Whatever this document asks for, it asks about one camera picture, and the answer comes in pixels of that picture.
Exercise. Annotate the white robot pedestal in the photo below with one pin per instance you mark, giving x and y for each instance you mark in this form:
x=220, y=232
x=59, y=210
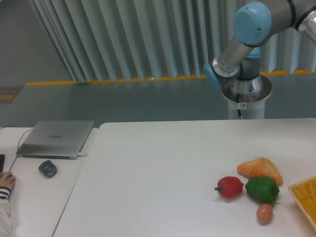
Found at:
x=246, y=98

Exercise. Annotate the silver closed laptop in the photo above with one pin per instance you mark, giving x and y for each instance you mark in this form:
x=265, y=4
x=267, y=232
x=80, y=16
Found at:
x=60, y=139

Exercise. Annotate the person's right hand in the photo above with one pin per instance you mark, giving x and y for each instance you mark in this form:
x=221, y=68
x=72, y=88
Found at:
x=7, y=180

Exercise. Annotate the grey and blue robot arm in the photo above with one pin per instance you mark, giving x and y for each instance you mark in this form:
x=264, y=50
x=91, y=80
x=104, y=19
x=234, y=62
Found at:
x=254, y=24

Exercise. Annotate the red bell pepper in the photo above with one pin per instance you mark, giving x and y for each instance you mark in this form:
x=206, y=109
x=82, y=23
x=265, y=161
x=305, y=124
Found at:
x=229, y=187

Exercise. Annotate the triangular bread piece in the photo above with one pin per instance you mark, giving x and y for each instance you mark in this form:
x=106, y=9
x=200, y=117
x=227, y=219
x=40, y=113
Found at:
x=260, y=167

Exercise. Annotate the yellow wicker basket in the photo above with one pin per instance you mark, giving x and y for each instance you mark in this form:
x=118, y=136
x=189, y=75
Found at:
x=304, y=193

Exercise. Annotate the white striped-cuff sleeve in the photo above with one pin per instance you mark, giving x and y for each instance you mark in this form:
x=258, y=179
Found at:
x=5, y=221

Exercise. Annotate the white corrugated partition screen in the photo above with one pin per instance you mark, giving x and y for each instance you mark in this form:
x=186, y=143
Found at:
x=117, y=40

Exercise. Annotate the brown egg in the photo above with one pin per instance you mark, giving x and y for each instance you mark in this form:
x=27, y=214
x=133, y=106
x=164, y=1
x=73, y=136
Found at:
x=264, y=212

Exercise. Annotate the green bell pepper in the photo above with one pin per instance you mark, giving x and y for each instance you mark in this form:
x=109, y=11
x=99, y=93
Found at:
x=262, y=190

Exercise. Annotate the small black tray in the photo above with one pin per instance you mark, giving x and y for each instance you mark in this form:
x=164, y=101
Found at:
x=48, y=169

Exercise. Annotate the black keyboard edge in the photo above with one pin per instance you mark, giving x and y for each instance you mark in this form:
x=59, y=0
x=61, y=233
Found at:
x=2, y=160

